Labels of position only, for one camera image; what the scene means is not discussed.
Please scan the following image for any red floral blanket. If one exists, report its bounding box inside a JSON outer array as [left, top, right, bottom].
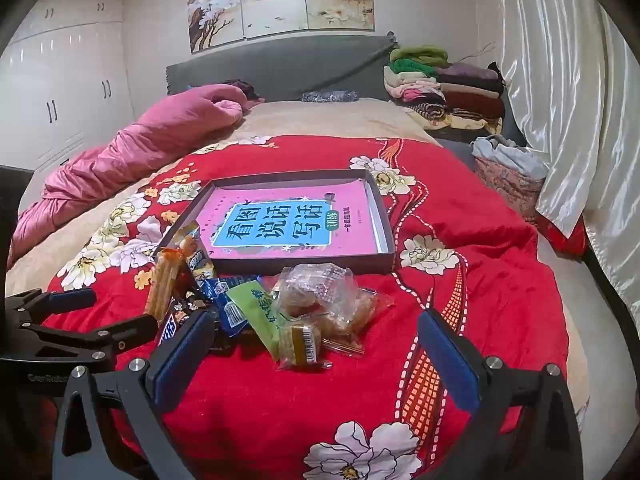
[[42, 135, 571, 480]]

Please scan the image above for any white wardrobe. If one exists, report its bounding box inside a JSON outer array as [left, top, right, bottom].
[[0, 0, 136, 171]]

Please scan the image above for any clear pastry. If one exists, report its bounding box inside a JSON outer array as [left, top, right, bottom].
[[320, 287, 396, 357], [272, 262, 358, 321]]

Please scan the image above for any yellow and blue snack packet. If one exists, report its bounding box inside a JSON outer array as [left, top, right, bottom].
[[172, 225, 218, 281]]

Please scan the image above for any floral fabric bag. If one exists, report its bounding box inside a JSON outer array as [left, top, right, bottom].
[[472, 155, 548, 221]]

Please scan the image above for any floral wall painting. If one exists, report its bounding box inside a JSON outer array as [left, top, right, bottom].
[[186, 0, 376, 55]]

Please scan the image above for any green snack packet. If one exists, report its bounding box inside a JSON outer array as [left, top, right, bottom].
[[226, 280, 283, 361]]

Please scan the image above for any brown chocolate bar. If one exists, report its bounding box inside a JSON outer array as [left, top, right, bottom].
[[157, 300, 211, 347]]

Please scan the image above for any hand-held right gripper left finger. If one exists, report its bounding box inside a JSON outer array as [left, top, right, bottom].
[[52, 310, 221, 480]]

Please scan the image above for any grey headboard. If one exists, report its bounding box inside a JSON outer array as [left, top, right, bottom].
[[166, 32, 401, 103]]

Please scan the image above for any pink quilt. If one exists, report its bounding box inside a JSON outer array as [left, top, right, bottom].
[[7, 82, 266, 271]]

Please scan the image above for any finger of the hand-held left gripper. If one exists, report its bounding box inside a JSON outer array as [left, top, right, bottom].
[[16, 313, 160, 361], [4, 288, 97, 328]]

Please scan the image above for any shallow grey cardboard box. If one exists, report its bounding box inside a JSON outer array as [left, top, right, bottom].
[[152, 169, 398, 276]]

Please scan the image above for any white satin curtain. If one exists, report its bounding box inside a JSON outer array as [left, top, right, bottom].
[[492, 0, 640, 341]]

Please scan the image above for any orange cracker packet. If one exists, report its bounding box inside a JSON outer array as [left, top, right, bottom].
[[145, 247, 188, 323]]

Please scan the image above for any pile of folded clothes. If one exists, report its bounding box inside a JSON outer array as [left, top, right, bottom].
[[382, 45, 508, 133]]

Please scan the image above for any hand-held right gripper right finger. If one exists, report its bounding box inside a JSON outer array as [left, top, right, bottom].
[[416, 309, 586, 480]]

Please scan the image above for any dark purple cloth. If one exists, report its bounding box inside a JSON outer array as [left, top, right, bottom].
[[222, 79, 266, 106]]

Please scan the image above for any red cloth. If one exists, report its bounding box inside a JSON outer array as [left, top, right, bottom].
[[545, 210, 588, 257]]

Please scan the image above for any yellow cake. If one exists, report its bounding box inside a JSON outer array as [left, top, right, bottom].
[[275, 320, 333, 372]]

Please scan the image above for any pink book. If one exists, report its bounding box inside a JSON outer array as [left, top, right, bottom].
[[192, 182, 386, 261]]

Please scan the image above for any beige bed sheet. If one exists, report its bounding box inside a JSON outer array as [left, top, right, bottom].
[[5, 97, 443, 301]]

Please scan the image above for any dark patterned cloth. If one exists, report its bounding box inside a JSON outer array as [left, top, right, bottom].
[[300, 90, 358, 104]]

